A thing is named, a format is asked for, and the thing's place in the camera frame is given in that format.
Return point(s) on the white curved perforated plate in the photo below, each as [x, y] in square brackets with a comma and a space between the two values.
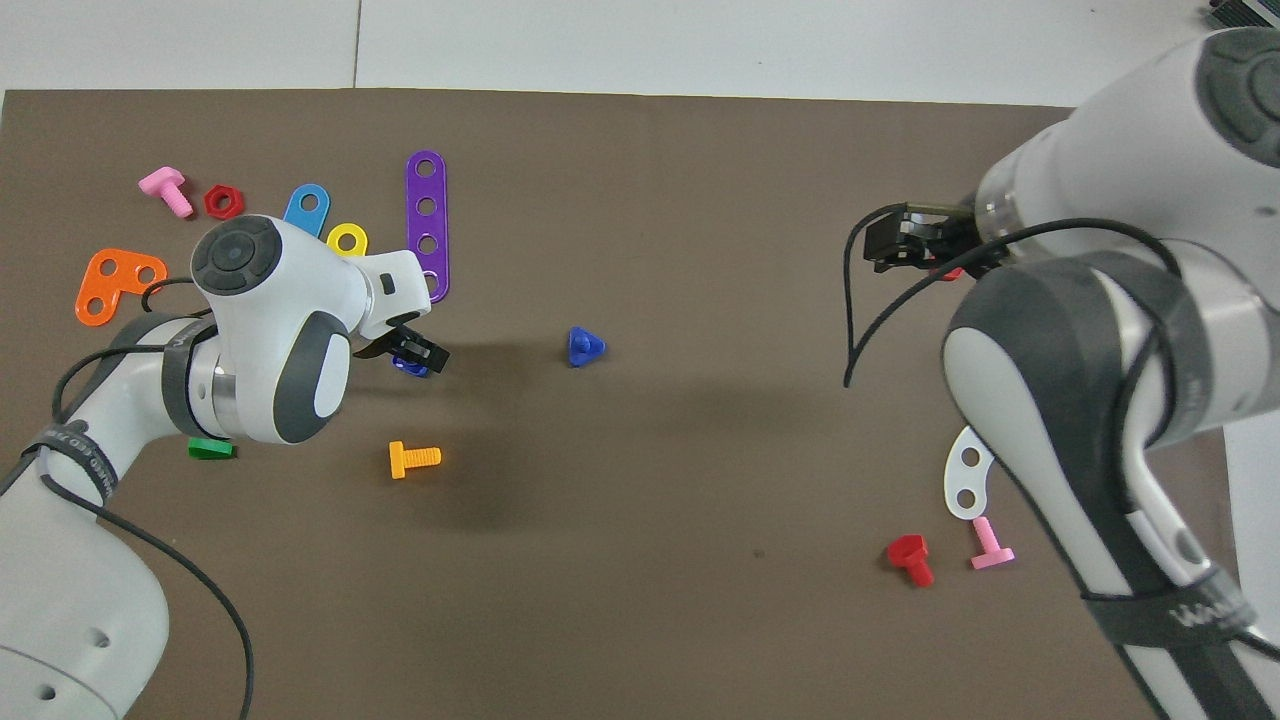
[955, 478]

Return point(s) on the red hex plastic nut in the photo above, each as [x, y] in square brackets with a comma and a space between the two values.
[212, 208]
[950, 273]

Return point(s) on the dark green plastic screw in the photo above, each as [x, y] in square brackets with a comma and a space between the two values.
[210, 449]

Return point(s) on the orange heart-shaped plate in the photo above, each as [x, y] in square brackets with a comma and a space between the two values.
[120, 290]

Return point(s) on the blue square plastic nut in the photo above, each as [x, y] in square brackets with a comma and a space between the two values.
[410, 370]

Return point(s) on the blue two-hole plate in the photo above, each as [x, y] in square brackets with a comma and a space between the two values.
[300, 222]

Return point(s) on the brown table mat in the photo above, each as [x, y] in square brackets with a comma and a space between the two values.
[650, 480]

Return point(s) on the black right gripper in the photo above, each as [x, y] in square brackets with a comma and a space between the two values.
[965, 240]

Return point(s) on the purple four-hole plate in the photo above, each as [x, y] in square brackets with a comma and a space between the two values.
[427, 225]

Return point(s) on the blue plastic screw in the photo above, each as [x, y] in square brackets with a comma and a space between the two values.
[582, 347]

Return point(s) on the orange plastic screw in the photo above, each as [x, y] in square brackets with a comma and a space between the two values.
[412, 458]

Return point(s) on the pink plastic screw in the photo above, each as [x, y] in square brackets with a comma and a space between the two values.
[990, 548]
[165, 185]

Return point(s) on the dark striped box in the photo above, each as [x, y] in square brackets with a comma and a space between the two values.
[1245, 12]

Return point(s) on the red plastic screw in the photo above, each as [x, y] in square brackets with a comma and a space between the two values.
[908, 552]

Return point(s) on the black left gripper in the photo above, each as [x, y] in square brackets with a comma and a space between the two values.
[390, 338]

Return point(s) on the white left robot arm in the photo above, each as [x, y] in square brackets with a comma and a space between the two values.
[270, 330]

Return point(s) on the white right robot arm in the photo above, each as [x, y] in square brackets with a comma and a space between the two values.
[1080, 340]

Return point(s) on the yellow three-hole plate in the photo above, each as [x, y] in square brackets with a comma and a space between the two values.
[334, 240]

